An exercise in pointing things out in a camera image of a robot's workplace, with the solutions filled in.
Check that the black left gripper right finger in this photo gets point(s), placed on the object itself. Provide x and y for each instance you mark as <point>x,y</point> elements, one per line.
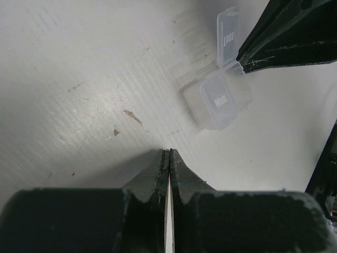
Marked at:
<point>208,220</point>

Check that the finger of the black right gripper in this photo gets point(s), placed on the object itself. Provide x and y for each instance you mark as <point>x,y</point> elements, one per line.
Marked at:
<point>291,33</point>

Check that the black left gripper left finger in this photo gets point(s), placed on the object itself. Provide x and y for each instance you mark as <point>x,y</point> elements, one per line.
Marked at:
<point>128,218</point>

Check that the clear pill organizer box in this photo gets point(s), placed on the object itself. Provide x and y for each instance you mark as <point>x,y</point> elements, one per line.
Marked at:
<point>216,100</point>

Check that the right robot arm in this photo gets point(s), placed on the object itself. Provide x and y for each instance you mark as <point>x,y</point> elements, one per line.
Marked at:
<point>322,185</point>

